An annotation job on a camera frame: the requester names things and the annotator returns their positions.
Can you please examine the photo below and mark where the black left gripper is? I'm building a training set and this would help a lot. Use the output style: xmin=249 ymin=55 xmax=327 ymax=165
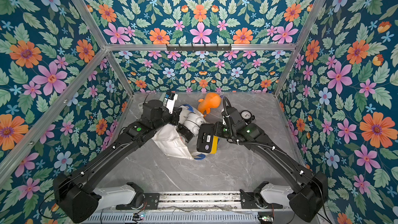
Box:
xmin=150 ymin=106 xmax=183 ymax=133

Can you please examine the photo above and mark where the small black alarm clock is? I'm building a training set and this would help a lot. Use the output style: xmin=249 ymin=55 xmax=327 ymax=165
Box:
xmin=240 ymin=110 xmax=256 ymax=123

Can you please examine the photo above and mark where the white canvas tote bag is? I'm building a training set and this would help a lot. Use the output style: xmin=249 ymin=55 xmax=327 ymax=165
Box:
xmin=151 ymin=104 xmax=207 ymax=161

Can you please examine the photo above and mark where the black yellow square clock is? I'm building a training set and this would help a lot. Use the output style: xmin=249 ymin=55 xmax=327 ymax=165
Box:
xmin=197 ymin=123 xmax=219 ymax=154

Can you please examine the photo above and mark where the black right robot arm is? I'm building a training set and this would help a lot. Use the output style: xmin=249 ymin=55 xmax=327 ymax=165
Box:
xmin=216 ymin=102 xmax=329 ymax=223

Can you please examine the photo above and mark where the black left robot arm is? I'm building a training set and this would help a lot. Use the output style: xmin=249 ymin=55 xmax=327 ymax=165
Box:
xmin=53 ymin=100 xmax=182 ymax=223

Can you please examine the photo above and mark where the orange plush whale toy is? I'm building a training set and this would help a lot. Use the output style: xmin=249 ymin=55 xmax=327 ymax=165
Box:
xmin=197 ymin=92 xmax=221 ymax=115

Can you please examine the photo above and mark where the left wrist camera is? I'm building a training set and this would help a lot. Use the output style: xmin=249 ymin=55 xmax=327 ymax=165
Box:
xmin=163 ymin=91 xmax=178 ymax=114

